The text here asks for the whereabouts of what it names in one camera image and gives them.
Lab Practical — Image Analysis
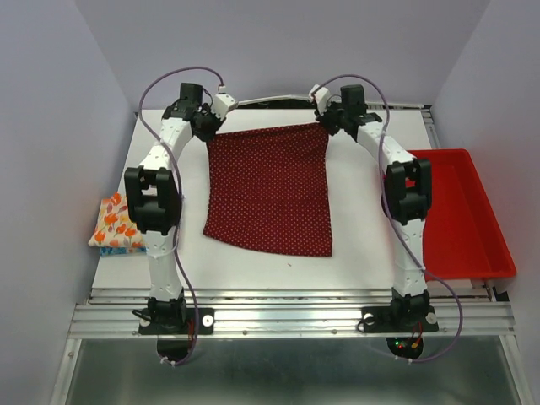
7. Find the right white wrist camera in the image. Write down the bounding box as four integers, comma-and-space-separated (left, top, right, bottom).
308, 84, 332, 115

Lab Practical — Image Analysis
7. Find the red plastic bin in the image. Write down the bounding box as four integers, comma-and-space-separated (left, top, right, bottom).
412, 149, 516, 280

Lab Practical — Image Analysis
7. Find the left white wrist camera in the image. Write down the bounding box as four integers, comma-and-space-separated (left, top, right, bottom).
211, 94, 238, 121

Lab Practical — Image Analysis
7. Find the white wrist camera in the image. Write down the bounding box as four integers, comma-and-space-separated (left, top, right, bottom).
308, 84, 332, 115
211, 94, 238, 121

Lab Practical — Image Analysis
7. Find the blue floral skirt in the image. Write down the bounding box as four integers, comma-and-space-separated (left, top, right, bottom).
99, 246, 146, 257

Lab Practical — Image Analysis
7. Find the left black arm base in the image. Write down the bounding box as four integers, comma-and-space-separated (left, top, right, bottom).
132, 307, 214, 337

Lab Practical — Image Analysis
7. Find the red polka dot skirt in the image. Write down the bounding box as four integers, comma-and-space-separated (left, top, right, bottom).
203, 123, 332, 257

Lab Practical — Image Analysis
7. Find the orange floral cream skirt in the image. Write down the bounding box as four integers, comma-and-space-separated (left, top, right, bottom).
88, 192, 145, 252

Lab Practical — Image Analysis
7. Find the aluminium frame rail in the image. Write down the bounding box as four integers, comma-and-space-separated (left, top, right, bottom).
68, 288, 516, 339

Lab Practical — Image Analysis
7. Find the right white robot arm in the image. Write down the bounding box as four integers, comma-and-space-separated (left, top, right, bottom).
310, 84, 432, 333

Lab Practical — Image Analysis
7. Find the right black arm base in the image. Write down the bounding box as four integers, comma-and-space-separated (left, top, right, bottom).
356, 305, 439, 334

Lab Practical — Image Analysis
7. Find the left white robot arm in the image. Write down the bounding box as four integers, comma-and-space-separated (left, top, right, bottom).
123, 83, 224, 334

